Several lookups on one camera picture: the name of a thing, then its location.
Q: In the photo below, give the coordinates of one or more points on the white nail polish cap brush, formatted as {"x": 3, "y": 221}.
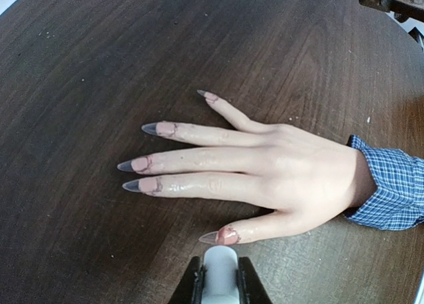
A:
{"x": 220, "y": 276}

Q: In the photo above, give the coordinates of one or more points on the mannequin hand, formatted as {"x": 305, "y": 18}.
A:
{"x": 304, "y": 180}

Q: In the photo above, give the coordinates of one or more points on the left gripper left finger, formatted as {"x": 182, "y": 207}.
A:
{"x": 190, "y": 287}

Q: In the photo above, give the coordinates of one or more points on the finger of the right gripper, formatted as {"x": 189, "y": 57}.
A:
{"x": 403, "y": 13}

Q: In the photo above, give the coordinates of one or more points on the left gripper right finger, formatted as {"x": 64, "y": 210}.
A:
{"x": 250, "y": 288}

